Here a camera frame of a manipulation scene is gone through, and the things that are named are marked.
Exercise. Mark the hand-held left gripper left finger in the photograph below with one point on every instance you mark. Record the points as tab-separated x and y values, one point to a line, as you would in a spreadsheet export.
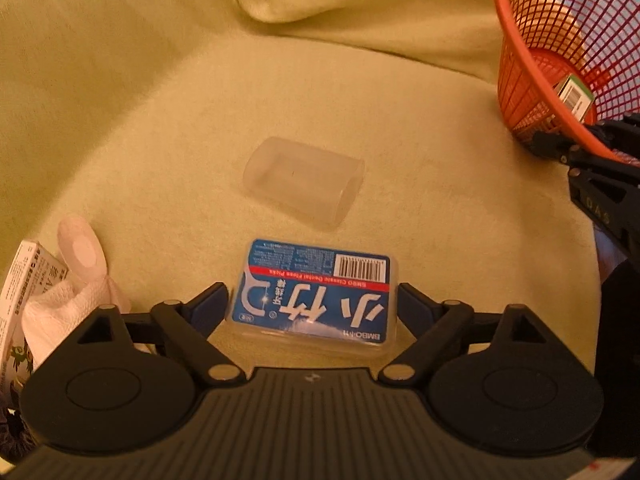
210	306

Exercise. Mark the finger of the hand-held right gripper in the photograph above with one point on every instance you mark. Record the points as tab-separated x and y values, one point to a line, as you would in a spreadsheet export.
622	140
550	145

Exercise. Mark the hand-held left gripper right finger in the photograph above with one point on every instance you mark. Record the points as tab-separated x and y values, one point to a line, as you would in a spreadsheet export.
417	310

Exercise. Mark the green cardboard box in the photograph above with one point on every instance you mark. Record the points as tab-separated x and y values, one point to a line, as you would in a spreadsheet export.
575	95

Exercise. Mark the orange mesh plastic basket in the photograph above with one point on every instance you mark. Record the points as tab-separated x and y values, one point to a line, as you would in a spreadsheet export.
515	75

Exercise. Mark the blue-label clear plastic box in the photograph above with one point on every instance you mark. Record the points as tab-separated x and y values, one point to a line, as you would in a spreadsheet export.
310	300

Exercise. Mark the pink plastic spoon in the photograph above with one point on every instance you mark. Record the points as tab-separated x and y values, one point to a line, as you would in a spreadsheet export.
80	250

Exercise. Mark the clear plastic cup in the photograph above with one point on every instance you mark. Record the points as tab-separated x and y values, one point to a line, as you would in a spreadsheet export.
300	180

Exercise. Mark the white tissue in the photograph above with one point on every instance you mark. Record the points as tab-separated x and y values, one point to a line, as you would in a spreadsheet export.
55	312

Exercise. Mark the white cardboard box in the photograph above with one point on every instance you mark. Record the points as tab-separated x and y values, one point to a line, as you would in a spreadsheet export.
20	280

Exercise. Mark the yellow fleece blanket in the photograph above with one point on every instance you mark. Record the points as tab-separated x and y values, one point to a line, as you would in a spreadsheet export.
150	110

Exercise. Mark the black hair scrunchie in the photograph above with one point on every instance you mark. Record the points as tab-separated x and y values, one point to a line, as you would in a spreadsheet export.
12	432

